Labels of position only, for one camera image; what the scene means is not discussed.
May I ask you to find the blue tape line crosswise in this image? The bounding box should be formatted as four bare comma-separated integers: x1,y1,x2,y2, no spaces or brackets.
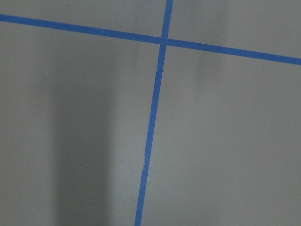
0,14,301,65

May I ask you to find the blue tape line lengthwise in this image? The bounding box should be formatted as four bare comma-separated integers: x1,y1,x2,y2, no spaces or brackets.
134,0,173,226

